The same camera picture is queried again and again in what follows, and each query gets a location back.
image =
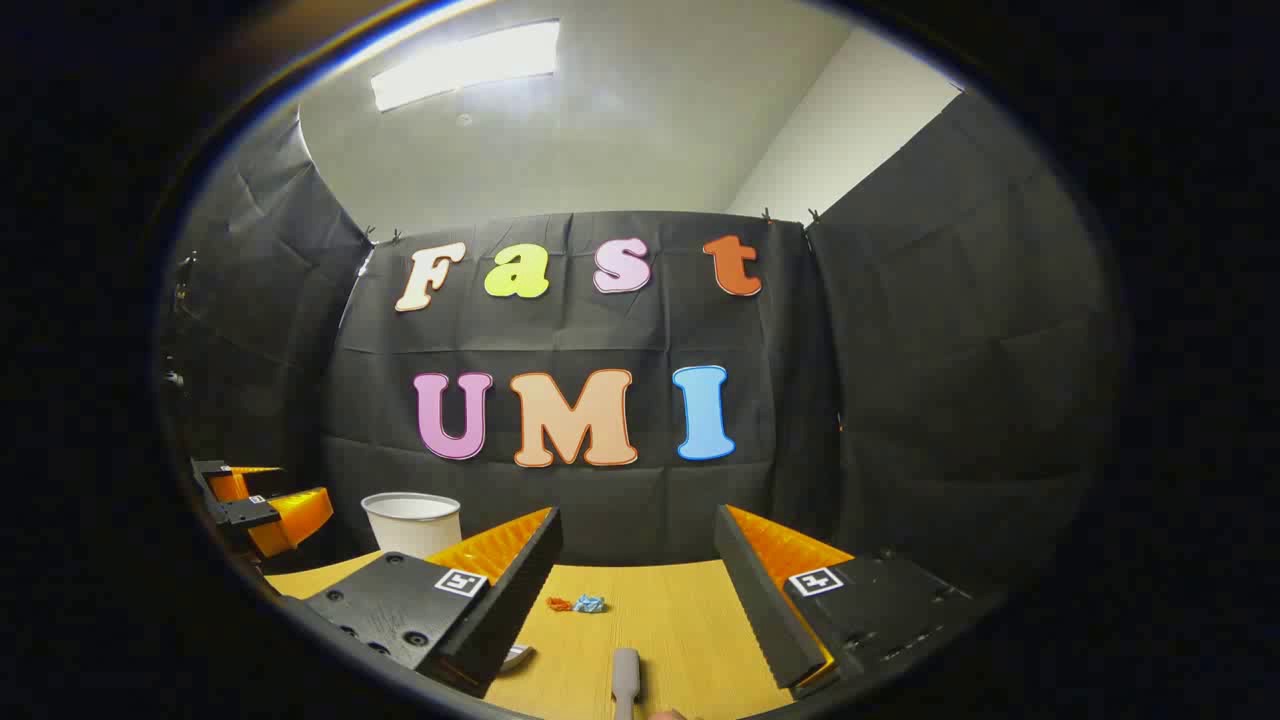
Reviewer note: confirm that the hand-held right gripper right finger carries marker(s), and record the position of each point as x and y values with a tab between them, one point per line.
765	610

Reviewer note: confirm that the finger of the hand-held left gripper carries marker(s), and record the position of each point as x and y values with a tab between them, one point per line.
228	485
290	520

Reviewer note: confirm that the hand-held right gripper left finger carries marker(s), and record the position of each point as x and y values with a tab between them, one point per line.
500	600

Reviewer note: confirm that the grey dustpan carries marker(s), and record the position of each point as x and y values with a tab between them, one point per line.
517	657

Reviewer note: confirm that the blue paper trash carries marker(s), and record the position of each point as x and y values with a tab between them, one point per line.
589	604

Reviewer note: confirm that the white ribbed garbage bin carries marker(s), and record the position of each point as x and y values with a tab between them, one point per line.
412	525

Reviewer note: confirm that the small grey broom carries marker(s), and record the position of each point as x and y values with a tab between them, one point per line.
625	680

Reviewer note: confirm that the wooden desktop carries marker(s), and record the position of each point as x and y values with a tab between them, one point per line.
670	620

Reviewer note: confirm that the rectangular ceiling light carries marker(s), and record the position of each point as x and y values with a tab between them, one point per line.
465	65

